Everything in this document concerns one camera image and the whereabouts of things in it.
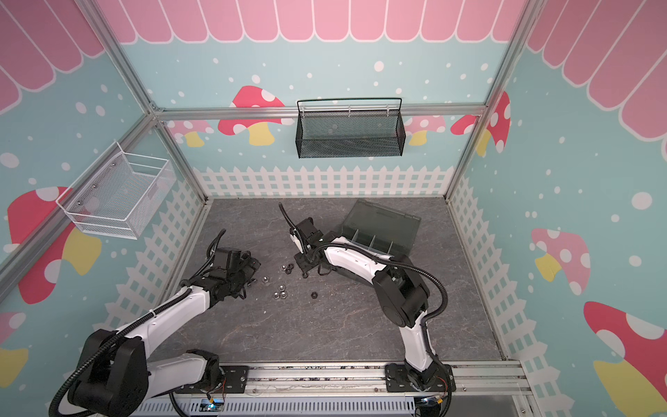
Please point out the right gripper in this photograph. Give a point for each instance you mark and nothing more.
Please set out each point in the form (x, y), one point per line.
(302, 267)

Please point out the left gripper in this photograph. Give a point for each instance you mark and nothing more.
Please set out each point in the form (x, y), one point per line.
(247, 270)

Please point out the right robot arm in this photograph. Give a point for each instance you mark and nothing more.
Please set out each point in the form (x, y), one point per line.
(409, 296)

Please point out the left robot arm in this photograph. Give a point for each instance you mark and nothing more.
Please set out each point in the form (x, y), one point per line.
(115, 375)

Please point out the silver hex nut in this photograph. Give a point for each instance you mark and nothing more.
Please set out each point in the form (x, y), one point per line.
(281, 292)

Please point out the green compartment organizer box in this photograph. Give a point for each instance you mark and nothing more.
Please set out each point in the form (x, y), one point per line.
(379, 229)

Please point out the black wire mesh basket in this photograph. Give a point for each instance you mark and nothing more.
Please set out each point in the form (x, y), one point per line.
(350, 127)

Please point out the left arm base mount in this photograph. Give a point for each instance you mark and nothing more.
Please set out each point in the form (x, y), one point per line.
(228, 380)

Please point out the white wire mesh basket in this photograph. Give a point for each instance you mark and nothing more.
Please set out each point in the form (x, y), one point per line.
(119, 197)

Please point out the aluminium rail frame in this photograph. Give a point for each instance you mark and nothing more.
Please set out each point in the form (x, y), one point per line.
(484, 388)

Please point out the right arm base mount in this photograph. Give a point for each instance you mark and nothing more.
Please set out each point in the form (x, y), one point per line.
(402, 378)

